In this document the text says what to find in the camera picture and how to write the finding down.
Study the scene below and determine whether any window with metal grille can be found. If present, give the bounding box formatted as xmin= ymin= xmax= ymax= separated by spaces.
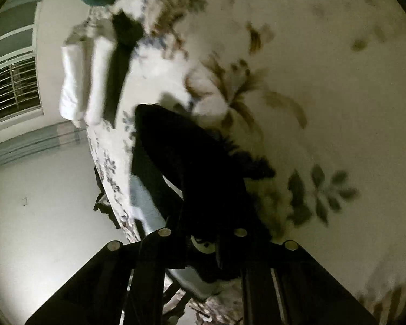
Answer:
xmin=0 ymin=57 xmax=43 ymax=126

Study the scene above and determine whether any black patterned sweater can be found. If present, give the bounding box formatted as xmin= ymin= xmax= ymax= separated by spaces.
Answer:
xmin=129 ymin=103 xmax=277 ymax=299

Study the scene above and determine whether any grey-green curtain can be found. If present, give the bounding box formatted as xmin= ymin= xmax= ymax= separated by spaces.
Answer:
xmin=0 ymin=122 xmax=89 ymax=173

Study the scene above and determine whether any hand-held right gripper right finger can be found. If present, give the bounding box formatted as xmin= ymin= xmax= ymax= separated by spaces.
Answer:
xmin=223 ymin=227 xmax=377 ymax=325

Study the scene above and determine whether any folded beige garment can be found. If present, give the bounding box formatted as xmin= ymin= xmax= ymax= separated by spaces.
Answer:
xmin=84 ymin=37 xmax=116 ymax=126

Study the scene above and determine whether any folded white garment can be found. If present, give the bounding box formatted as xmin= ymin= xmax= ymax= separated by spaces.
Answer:
xmin=59 ymin=24 xmax=99 ymax=129

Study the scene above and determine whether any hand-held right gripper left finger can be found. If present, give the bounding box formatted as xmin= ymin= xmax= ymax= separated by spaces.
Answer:
xmin=25 ymin=206 xmax=187 ymax=325

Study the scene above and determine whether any folded black garment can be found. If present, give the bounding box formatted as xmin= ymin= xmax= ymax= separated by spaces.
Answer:
xmin=103 ymin=11 xmax=145 ymax=126

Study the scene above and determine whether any floral blanket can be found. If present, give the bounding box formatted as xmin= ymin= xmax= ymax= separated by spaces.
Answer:
xmin=64 ymin=0 xmax=406 ymax=325

